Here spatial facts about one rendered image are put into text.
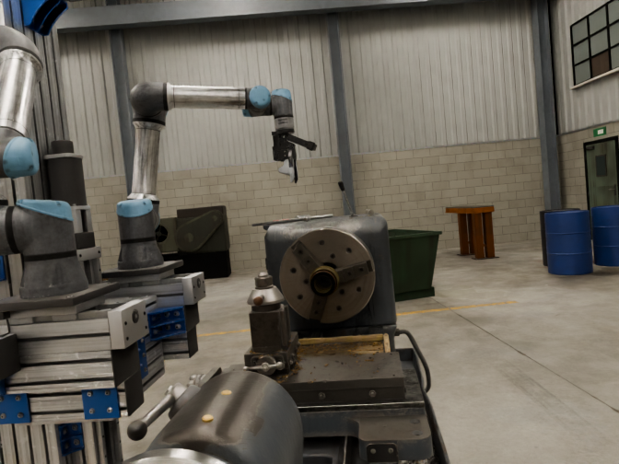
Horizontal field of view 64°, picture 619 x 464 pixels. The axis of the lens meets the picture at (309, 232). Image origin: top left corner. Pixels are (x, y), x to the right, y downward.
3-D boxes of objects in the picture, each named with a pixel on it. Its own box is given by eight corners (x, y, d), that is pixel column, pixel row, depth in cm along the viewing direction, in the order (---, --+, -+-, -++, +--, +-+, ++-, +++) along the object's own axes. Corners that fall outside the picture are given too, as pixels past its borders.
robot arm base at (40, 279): (5, 300, 115) (-1, 258, 114) (45, 289, 130) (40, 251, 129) (66, 295, 113) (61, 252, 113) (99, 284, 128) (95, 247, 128)
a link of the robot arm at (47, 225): (72, 251, 117) (65, 194, 116) (8, 258, 113) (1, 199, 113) (81, 248, 128) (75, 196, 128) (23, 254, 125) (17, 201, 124)
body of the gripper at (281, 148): (276, 163, 197) (274, 133, 196) (298, 161, 196) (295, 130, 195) (273, 161, 189) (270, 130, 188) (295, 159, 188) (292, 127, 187)
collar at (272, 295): (251, 299, 110) (251, 285, 110) (286, 296, 109) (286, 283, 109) (242, 307, 102) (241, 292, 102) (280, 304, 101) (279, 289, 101)
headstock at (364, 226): (291, 300, 240) (283, 220, 238) (390, 294, 234) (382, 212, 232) (266, 333, 181) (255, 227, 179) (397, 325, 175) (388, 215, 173)
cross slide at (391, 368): (217, 380, 116) (216, 362, 116) (401, 371, 111) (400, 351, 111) (192, 411, 100) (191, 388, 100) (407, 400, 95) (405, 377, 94)
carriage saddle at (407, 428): (221, 402, 119) (218, 377, 118) (417, 393, 113) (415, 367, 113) (172, 469, 89) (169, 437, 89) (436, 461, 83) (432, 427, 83)
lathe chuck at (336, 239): (284, 316, 173) (284, 226, 171) (374, 319, 169) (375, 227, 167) (279, 322, 164) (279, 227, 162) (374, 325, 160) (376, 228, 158)
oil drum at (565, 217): (540, 272, 746) (535, 214, 741) (578, 267, 749) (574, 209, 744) (562, 276, 687) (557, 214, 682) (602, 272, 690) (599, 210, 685)
